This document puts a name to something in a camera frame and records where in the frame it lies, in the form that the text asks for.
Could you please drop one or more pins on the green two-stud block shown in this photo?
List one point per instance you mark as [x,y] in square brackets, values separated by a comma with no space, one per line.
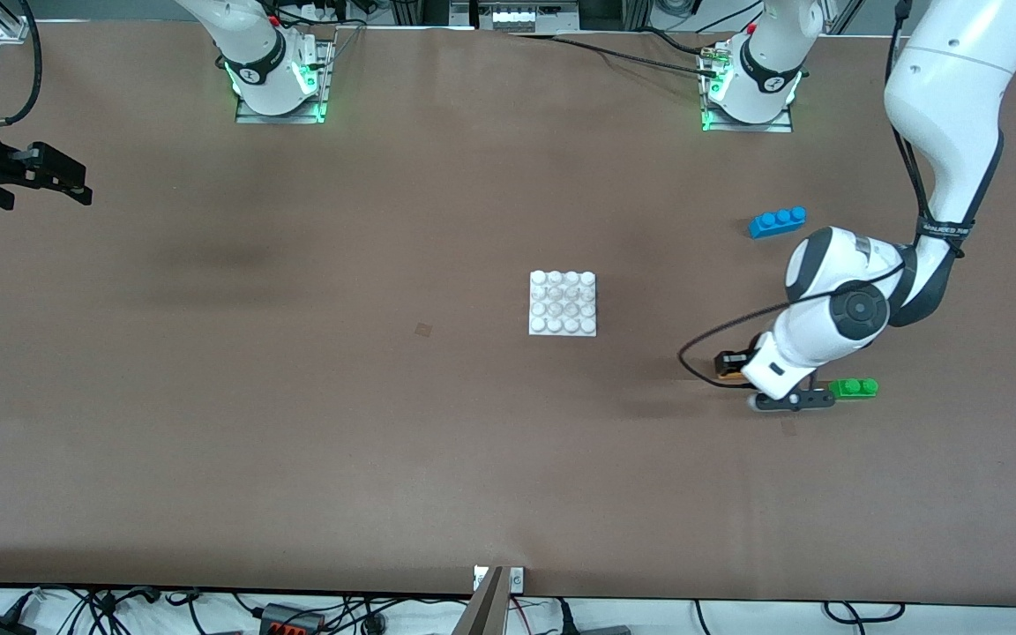
[856,389]

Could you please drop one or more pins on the small metal edge bracket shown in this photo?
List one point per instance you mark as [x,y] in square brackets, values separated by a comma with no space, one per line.
[517,578]

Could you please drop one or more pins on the brown slanted post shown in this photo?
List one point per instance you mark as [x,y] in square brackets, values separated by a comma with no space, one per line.
[483,613]

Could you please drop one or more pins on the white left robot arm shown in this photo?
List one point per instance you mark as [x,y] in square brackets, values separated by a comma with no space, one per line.
[949,79]

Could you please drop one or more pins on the yellow two-stud block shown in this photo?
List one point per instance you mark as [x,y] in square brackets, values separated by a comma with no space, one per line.
[733,379]

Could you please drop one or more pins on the blue three-stud block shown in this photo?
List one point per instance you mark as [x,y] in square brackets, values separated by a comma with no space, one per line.
[777,223]

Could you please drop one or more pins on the white studded base plate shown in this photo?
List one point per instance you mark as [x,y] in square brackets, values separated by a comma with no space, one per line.
[563,304]

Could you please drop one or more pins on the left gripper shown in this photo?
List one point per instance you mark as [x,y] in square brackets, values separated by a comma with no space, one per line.
[731,362]

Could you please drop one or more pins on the white power strip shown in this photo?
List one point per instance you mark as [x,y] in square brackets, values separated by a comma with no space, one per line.
[517,16]

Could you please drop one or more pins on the black adapter with red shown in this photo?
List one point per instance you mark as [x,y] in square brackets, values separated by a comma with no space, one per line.
[292,617]

